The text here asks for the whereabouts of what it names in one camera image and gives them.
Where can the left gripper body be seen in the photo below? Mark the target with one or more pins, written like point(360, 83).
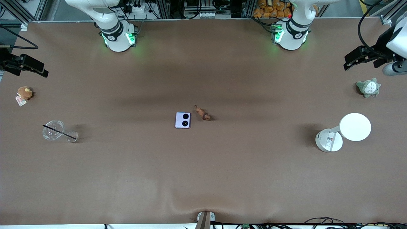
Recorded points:
point(382, 44)

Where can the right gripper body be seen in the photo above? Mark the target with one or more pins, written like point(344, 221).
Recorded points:
point(6, 61)

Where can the lilac flip phone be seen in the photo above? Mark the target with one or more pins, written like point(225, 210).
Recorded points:
point(182, 120)

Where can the brown lion statue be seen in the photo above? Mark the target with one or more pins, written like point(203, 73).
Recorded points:
point(202, 113)

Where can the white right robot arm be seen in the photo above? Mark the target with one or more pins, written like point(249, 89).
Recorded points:
point(116, 38)

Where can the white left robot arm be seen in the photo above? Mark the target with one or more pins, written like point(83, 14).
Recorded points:
point(291, 38)

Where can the brown plush toy with tag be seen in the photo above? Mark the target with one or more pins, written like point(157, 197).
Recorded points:
point(24, 93)

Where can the grey Totoro plush toy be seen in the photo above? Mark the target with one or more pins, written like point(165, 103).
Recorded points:
point(369, 87)

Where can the clear plastic lidded cup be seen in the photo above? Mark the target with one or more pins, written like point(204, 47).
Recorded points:
point(53, 129)

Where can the white desk lamp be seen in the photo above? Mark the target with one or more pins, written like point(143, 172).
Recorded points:
point(354, 127)

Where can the black drinking straw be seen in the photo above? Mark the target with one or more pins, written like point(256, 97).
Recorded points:
point(60, 132)

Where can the white power strip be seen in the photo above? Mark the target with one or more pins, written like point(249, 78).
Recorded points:
point(139, 8)

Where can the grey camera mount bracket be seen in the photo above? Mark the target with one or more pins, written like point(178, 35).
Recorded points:
point(205, 220)

